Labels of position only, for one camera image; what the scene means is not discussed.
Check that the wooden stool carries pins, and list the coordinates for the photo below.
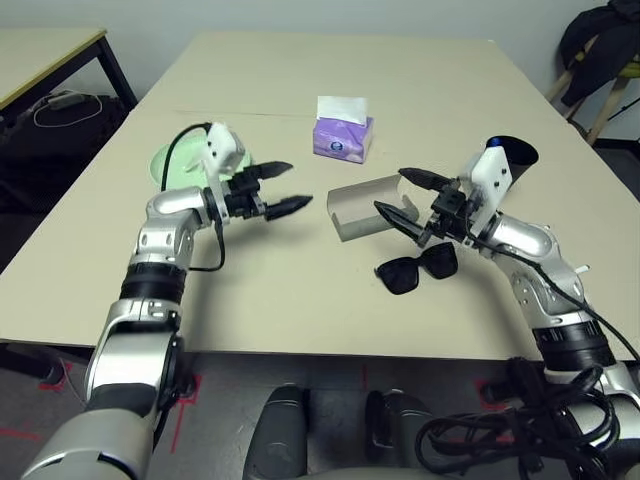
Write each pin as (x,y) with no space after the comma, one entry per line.
(607,107)

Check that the black sunglasses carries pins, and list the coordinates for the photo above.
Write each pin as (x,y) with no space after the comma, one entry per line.
(400,277)

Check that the black plastic cup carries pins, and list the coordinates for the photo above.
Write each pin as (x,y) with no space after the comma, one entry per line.
(522,155)

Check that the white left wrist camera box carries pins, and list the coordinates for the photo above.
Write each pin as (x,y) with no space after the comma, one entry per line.
(222,145)

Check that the white marker blue cap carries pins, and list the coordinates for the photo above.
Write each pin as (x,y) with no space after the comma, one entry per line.
(581,269)

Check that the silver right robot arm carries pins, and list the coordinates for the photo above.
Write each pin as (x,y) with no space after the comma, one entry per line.
(530,240)

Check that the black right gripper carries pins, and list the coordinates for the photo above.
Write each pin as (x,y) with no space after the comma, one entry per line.
(450,210)

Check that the yellow green cushion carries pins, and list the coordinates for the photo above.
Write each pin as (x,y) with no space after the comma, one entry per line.
(630,70)

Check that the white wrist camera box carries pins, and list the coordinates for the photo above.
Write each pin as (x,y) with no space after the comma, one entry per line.
(222,145)
(492,170)

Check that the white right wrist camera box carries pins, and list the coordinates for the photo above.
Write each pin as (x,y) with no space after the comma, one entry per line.
(492,170)

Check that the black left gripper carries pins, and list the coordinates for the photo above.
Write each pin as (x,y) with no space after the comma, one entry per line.
(245,197)

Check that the robot left leg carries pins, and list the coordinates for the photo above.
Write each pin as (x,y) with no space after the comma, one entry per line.
(280,430)

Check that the beige side table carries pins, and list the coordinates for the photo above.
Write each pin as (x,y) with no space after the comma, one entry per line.
(40,55)

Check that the black jacket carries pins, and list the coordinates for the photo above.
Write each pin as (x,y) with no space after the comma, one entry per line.
(595,45)

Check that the green plastic plate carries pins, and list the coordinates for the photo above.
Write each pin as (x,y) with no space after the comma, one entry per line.
(182,160)

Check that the black table foot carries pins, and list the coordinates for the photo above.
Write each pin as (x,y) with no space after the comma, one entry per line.
(495,389)
(52,372)

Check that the purple tissue pack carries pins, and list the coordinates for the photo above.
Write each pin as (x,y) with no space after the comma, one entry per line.
(340,142)

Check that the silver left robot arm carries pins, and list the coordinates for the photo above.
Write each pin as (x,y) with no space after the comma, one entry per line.
(170,205)

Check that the grey glasses case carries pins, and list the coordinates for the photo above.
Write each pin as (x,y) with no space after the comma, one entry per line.
(360,200)

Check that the grey power adapter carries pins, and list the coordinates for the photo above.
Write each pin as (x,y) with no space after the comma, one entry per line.
(62,100)

